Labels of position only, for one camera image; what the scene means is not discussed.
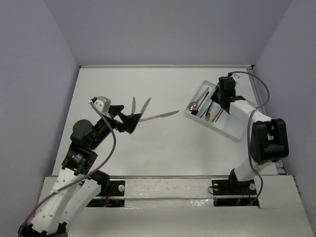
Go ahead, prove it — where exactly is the orange chopstick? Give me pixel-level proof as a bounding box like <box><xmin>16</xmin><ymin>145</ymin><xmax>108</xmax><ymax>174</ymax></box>
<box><xmin>212</xmin><ymin>109</ymin><xmax>223</xmax><ymax>122</ymax></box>

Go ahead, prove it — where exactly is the purple spoon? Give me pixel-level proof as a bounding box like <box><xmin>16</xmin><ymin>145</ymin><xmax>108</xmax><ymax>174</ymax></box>
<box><xmin>191</xmin><ymin>91</ymin><xmax>209</xmax><ymax>116</ymax></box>

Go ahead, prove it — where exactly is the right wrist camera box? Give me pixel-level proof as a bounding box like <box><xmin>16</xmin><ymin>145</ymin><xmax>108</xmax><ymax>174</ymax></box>
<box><xmin>228</xmin><ymin>72</ymin><xmax>240</xmax><ymax>86</ymax></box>

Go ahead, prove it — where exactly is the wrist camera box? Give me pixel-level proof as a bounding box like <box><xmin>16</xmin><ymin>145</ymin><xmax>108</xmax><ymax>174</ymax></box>
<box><xmin>89</xmin><ymin>96</ymin><xmax>111</xmax><ymax>115</ymax></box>
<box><xmin>228</xmin><ymin>72</ymin><xmax>240</xmax><ymax>86</ymax></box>

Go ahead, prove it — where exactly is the aluminium frame rail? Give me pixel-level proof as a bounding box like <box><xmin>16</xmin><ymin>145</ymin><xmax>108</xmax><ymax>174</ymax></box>
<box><xmin>79</xmin><ymin>64</ymin><xmax>253</xmax><ymax>70</ymax></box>

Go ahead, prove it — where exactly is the silver spoon pink handle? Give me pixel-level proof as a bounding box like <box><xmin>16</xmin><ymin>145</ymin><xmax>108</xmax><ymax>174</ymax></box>
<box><xmin>188</xmin><ymin>87</ymin><xmax>209</xmax><ymax>112</ymax></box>

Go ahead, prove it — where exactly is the silver knife dark handle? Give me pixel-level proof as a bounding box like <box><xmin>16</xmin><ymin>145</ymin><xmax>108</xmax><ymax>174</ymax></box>
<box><xmin>131</xmin><ymin>96</ymin><xmax>136</xmax><ymax>115</ymax></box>

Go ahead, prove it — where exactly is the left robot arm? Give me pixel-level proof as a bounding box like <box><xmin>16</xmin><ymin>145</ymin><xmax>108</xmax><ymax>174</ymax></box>
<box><xmin>18</xmin><ymin>100</ymin><xmax>143</xmax><ymax>237</ymax></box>

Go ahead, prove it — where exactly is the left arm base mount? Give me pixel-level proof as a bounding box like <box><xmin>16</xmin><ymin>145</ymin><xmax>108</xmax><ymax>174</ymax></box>
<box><xmin>86</xmin><ymin>179</ymin><xmax>125</xmax><ymax>208</ymax></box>

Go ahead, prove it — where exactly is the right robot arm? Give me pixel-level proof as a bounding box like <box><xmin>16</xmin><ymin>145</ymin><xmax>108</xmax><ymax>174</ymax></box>
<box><xmin>212</xmin><ymin>76</ymin><xmax>289</xmax><ymax>194</ymax></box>

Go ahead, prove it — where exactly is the silver knife teal handle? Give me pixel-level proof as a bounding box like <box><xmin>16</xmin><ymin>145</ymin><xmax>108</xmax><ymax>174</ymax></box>
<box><xmin>140</xmin><ymin>98</ymin><xmax>151</xmax><ymax>118</ymax></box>

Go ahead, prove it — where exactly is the gold fork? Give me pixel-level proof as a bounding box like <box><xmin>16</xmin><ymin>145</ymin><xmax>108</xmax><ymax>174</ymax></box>
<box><xmin>205</xmin><ymin>106</ymin><xmax>212</xmax><ymax>121</ymax></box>

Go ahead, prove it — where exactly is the silver knife pink handle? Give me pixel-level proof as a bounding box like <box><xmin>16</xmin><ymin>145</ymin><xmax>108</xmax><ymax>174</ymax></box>
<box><xmin>139</xmin><ymin>110</ymin><xmax>180</xmax><ymax>122</ymax></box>

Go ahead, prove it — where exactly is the white divided utensil tray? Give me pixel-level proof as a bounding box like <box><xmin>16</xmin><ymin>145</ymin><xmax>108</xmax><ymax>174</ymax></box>
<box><xmin>185</xmin><ymin>80</ymin><xmax>246</xmax><ymax>142</ymax></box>

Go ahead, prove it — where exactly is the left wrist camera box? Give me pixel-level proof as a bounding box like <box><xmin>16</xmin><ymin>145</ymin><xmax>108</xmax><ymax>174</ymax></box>
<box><xmin>89</xmin><ymin>96</ymin><xmax>111</xmax><ymax>115</ymax></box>

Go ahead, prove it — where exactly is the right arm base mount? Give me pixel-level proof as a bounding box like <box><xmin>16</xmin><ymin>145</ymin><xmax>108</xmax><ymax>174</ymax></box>
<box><xmin>208</xmin><ymin>179</ymin><xmax>259</xmax><ymax>207</ymax></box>

